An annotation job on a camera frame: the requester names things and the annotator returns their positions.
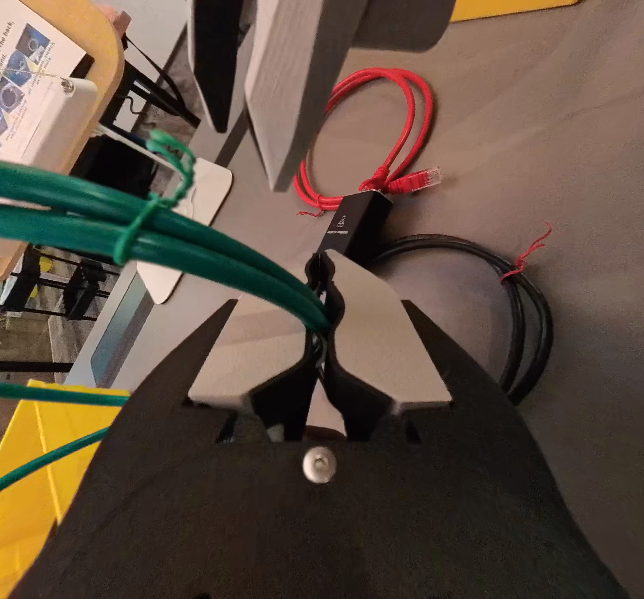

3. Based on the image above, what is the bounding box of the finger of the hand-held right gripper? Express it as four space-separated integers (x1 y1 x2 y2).
186 0 258 133
244 0 388 193

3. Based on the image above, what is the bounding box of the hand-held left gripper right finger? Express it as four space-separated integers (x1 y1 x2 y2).
322 249 453 416

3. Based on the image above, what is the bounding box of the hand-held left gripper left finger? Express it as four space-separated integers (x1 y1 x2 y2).
189 254 328 416

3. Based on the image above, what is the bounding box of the black ethernet splitter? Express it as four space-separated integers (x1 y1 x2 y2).
314 189 393 263

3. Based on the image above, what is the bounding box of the black ethernet cable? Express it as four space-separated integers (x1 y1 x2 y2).
362 234 554 406

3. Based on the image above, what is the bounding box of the green ethernet cable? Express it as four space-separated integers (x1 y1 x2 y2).
0 159 333 491

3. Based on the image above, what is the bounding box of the wooden board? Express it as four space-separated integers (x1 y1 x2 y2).
0 0 126 280

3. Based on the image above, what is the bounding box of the green twist tie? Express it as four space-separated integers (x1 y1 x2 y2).
113 128 197 265

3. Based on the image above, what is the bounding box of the instruction sheet board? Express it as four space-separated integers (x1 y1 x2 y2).
22 78 99 175

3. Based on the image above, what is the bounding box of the colour printed instruction sheet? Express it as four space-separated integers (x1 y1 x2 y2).
0 0 89 157

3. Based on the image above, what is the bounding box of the red ethernet cable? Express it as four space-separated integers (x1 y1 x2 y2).
294 68 442 217

